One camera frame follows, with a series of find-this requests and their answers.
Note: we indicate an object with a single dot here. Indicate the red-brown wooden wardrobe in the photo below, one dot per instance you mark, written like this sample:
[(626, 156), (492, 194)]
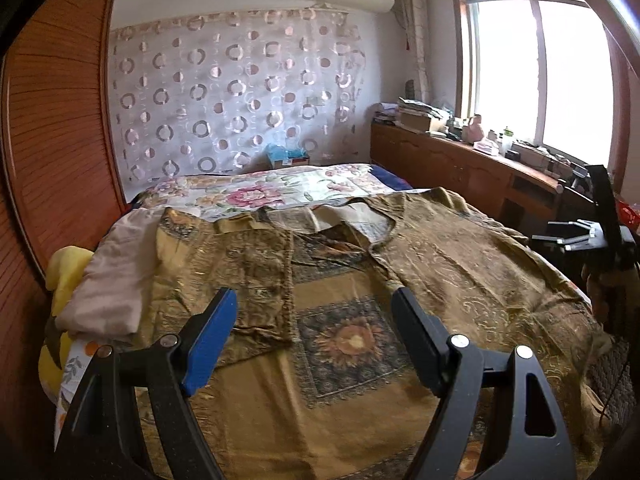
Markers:
[(59, 186)]

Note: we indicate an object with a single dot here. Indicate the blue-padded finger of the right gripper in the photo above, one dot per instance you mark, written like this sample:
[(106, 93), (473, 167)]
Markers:
[(565, 233)]

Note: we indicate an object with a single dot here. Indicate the beige folded cloth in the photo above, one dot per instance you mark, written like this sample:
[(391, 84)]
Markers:
[(116, 285)]

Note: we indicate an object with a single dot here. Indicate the pink floral bed quilt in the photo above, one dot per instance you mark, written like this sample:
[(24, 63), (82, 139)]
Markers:
[(215, 197)]

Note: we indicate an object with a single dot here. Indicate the brown gold patterned garment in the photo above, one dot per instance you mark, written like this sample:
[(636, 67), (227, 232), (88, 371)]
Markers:
[(314, 382)]

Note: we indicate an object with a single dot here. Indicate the yellow plush toy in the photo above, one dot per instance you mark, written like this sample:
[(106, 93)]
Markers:
[(63, 275)]

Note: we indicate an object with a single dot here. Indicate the dark blue blanket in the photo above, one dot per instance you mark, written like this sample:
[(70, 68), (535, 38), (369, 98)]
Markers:
[(389, 179)]

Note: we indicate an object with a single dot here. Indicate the orange-fruit print bed sheet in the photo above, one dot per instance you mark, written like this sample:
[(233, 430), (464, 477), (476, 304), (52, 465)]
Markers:
[(77, 353)]

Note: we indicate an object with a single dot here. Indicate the white circle-patterned curtain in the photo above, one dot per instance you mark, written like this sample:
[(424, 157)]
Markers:
[(211, 94)]

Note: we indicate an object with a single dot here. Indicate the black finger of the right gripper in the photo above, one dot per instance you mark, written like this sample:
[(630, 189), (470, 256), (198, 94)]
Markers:
[(565, 254)]

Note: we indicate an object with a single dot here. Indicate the bright window with frame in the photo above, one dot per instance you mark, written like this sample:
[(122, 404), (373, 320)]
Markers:
[(549, 71)]

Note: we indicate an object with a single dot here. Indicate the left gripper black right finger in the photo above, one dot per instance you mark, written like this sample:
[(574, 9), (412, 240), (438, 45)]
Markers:
[(526, 436)]

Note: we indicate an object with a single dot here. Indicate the pink figurine on sideboard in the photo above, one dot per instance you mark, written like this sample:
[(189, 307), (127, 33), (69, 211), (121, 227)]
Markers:
[(473, 131)]

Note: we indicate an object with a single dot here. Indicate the blue tissue box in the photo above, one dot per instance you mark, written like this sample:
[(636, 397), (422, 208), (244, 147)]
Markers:
[(280, 157)]

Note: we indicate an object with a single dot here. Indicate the long wooden sideboard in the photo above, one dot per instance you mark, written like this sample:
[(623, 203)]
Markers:
[(519, 197)]

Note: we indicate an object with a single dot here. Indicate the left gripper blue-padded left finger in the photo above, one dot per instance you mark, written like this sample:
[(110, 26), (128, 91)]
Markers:
[(102, 436)]

